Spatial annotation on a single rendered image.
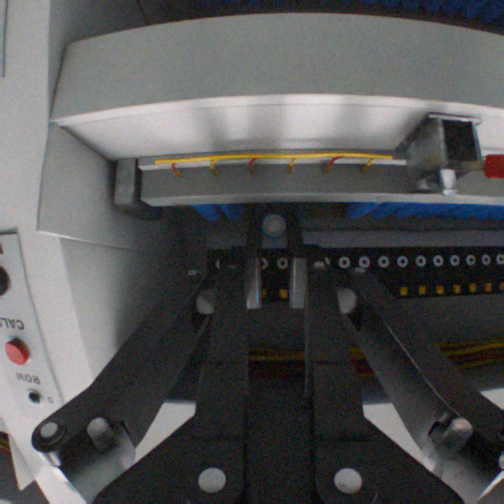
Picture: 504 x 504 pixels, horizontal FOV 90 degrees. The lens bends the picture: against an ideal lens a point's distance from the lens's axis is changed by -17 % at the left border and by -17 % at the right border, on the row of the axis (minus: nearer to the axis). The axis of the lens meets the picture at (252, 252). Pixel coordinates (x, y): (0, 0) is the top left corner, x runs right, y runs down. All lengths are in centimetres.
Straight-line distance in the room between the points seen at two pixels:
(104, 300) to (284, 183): 12
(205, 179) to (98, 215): 6
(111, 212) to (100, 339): 7
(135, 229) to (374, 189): 16
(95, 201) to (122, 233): 4
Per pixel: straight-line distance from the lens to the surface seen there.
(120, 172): 19
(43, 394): 22
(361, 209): 24
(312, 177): 17
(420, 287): 33
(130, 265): 22
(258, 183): 17
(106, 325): 19
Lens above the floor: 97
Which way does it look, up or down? 14 degrees up
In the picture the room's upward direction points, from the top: 178 degrees clockwise
